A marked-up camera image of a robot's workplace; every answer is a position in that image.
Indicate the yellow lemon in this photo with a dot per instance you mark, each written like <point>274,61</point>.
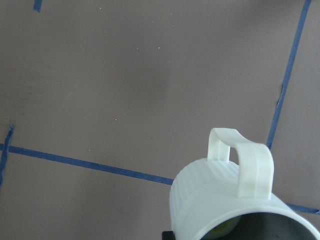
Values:
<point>222,229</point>

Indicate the white ribbed HOME mug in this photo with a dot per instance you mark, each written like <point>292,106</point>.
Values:
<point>234,180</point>

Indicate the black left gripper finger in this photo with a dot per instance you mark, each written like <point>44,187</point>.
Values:
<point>167,235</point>

